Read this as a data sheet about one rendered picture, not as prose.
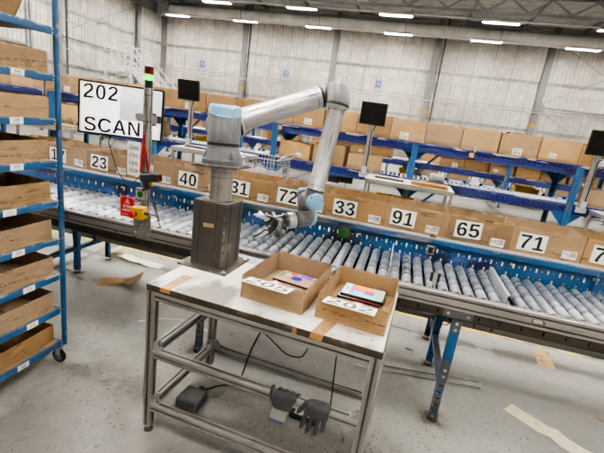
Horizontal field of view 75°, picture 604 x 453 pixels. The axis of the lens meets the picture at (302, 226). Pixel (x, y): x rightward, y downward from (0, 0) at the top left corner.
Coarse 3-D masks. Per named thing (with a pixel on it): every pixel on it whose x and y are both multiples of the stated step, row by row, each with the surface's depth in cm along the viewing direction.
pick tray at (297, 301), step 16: (272, 256) 190; (288, 256) 196; (256, 272) 176; (272, 272) 193; (304, 272) 195; (320, 272) 191; (256, 288) 161; (320, 288) 176; (272, 304) 160; (288, 304) 158; (304, 304) 157
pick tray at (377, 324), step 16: (336, 272) 181; (352, 272) 188; (368, 272) 185; (336, 288) 185; (384, 288) 184; (320, 304) 155; (384, 304) 175; (336, 320) 154; (352, 320) 152; (368, 320) 150; (384, 320) 147
